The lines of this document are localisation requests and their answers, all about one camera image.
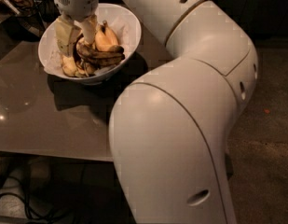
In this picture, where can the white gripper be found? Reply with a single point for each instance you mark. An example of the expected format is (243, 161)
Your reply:
(77, 3)

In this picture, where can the dark spotted banana front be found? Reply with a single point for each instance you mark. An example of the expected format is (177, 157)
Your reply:
(102, 58)

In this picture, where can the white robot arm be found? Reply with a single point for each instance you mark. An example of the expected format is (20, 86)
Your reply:
(168, 129)

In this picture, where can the yellow banana middle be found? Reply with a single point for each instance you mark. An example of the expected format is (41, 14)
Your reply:
(103, 42)

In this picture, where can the yellow banana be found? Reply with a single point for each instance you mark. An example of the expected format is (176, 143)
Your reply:
(110, 34)
(103, 42)

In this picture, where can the yellow banana right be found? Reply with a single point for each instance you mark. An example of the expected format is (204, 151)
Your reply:
(110, 34)

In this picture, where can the long spotted banana left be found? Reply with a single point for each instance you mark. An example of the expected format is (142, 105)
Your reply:
(68, 66)

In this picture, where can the white bowl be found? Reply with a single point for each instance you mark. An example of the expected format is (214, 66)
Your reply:
(128, 25)

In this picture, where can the black mesh pen cup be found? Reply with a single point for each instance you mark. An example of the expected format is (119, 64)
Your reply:
(47, 9)

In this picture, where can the small bananas at bottom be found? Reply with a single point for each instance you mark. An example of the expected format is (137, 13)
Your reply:
(84, 69)

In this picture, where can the black mesh desk tray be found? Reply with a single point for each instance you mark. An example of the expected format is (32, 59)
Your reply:
(24, 27)

